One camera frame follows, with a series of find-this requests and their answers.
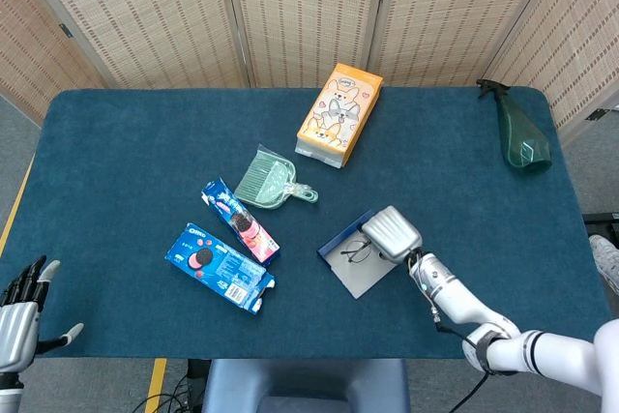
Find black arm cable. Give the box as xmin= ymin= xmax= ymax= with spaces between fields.
xmin=432 ymin=313 xmax=489 ymax=413

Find orange corgi tissue pack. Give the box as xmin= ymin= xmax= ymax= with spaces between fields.
xmin=294 ymin=62 xmax=385 ymax=169

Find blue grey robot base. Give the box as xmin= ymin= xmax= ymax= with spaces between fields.
xmin=201 ymin=358 xmax=411 ymax=413

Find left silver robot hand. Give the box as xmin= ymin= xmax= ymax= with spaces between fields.
xmin=0 ymin=254 xmax=85 ymax=375

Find woven folding screen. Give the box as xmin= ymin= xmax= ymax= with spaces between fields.
xmin=0 ymin=0 xmax=619 ymax=143

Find black furniture leg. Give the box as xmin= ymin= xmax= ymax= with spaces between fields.
xmin=582 ymin=212 xmax=619 ymax=226

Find grey sneaker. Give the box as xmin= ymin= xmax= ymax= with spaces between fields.
xmin=588 ymin=233 xmax=619 ymax=296

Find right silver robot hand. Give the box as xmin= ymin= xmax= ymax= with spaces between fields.
xmin=361 ymin=205 xmax=423 ymax=264

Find blue pink Oreo box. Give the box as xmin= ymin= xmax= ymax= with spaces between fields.
xmin=200 ymin=178 xmax=281 ymax=267

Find black eyeglasses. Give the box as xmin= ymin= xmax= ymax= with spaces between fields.
xmin=340 ymin=237 xmax=376 ymax=264

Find green dustpan brush set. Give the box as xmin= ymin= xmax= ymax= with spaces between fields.
xmin=234 ymin=143 xmax=320 ymax=211

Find blue glasses case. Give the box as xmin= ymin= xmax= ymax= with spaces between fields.
xmin=316 ymin=209 xmax=396 ymax=301

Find green spray bottle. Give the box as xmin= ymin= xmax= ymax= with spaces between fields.
xmin=476 ymin=77 xmax=552 ymax=175

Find teal table cloth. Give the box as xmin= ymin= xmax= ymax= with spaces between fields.
xmin=0 ymin=86 xmax=613 ymax=361

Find torn blue Oreo box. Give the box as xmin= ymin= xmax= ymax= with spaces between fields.
xmin=165 ymin=222 xmax=277 ymax=316

